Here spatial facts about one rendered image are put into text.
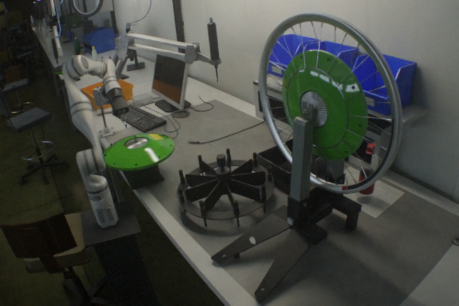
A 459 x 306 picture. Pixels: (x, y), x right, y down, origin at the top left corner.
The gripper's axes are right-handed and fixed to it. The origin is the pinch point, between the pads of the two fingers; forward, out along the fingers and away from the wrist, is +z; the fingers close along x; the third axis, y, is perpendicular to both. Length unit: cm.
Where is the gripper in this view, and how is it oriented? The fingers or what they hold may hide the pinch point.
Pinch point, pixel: (125, 125)
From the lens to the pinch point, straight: 165.5
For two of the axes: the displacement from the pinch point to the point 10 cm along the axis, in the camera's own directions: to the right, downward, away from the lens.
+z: 4.5, 7.8, -4.2
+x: 8.7, -2.8, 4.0
